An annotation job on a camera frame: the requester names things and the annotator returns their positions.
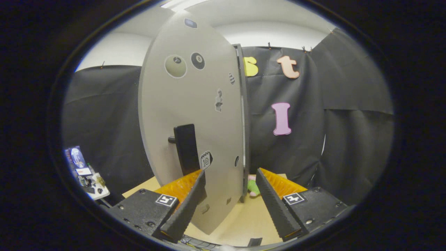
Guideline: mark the pink and green plush toy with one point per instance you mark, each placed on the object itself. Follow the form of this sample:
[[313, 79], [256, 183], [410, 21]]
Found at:
[[253, 188]]

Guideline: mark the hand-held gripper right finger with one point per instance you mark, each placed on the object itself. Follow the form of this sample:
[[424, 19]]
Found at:
[[273, 205]]

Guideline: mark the long ceiling light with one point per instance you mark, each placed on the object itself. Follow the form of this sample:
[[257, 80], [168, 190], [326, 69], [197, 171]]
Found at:
[[184, 3]]

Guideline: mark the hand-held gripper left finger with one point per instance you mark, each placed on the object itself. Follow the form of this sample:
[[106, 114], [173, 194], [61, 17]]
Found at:
[[186, 205]]

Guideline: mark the white tray of small items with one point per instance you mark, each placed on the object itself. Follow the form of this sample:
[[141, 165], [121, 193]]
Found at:
[[95, 186]]

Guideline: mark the black backdrop cloth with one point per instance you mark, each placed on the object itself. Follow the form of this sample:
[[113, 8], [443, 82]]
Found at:
[[348, 139]]

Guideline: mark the grey shoe cabinet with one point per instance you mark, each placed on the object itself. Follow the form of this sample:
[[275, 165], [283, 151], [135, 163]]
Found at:
[[246, 122]]

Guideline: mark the blue printed card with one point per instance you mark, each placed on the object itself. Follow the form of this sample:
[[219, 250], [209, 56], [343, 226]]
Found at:
[[77, 158]]

